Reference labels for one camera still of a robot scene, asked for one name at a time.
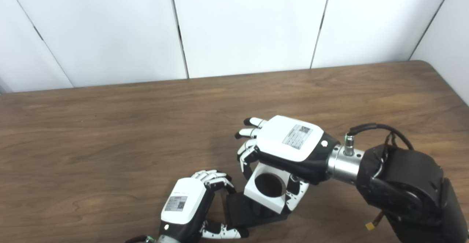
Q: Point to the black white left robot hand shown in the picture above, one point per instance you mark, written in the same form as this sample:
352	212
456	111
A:
183	206

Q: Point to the white square piece with hole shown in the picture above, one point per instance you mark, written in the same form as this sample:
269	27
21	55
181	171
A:
253	190

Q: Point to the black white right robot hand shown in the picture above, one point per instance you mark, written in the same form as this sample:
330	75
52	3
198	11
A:
289	144

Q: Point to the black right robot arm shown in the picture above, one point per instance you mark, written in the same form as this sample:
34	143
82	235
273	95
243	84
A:
406	184

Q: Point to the black cylindrical peg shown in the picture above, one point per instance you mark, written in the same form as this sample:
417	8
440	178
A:
238	210

